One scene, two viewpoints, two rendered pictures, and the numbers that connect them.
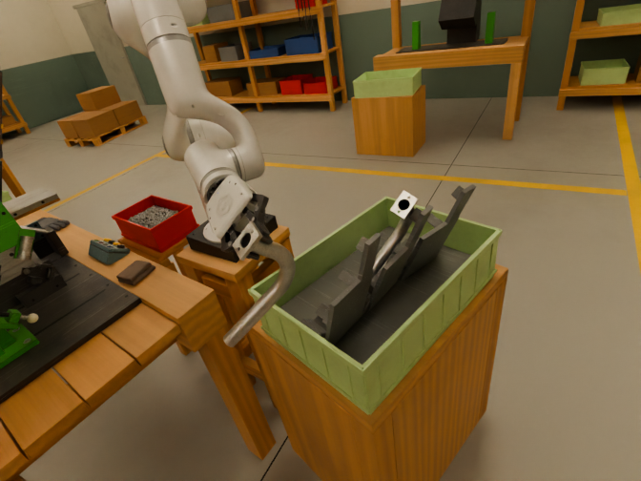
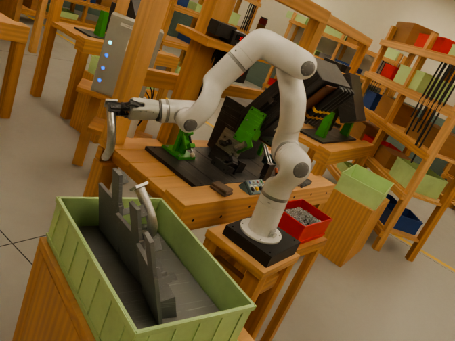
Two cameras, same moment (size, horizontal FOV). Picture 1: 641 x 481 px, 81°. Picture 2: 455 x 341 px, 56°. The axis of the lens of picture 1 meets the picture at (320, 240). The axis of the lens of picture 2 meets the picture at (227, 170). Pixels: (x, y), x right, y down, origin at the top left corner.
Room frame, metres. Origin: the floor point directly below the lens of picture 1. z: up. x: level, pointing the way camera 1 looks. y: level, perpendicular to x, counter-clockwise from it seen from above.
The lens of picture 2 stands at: (0.80, -1.33, 1.72)
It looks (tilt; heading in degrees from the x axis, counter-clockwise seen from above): 19 degrees down; 83
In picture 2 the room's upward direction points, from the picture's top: 23 degrees clockwise
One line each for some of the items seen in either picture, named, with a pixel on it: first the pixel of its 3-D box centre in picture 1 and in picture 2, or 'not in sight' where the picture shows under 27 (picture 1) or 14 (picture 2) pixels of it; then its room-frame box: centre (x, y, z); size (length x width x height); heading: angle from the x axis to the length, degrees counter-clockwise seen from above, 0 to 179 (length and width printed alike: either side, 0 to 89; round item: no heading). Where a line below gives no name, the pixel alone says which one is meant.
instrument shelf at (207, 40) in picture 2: not in sight; (244, 50); (0.96, 1.31, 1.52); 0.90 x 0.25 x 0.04; 48
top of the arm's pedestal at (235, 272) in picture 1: (234, 244); (253, 245); (1.26, 0.34, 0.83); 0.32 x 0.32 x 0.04; 52
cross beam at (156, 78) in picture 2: not in sight; (214, 88); (0.87, 1.39, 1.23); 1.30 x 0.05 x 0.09; 48
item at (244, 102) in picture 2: not in sight; (240, 128); (1.12, 1.31, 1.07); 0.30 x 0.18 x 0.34; 48
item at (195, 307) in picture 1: (93, 260); (264, 197); (1.36, 0.95, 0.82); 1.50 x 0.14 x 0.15; 48
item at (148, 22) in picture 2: not in sight; (229, 72); (0.93, 1.34, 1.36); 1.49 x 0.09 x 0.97; 48
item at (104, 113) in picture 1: (99, 114); not in sight; (7.30, 3.51, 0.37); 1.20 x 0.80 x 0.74; 153
